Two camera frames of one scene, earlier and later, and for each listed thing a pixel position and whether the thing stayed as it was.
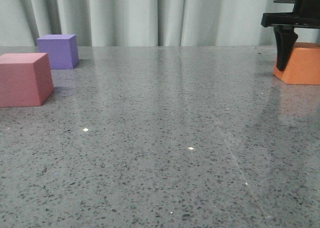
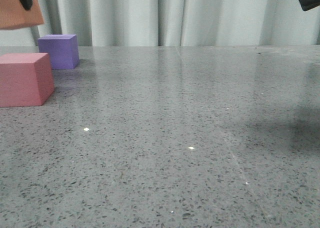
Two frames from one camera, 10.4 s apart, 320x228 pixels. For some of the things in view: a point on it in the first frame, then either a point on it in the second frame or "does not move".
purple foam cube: (62, 50) does not move
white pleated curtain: (143, 16) does not move
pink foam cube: (26, 79) does not move
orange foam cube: (303, 67) to (13, 13)
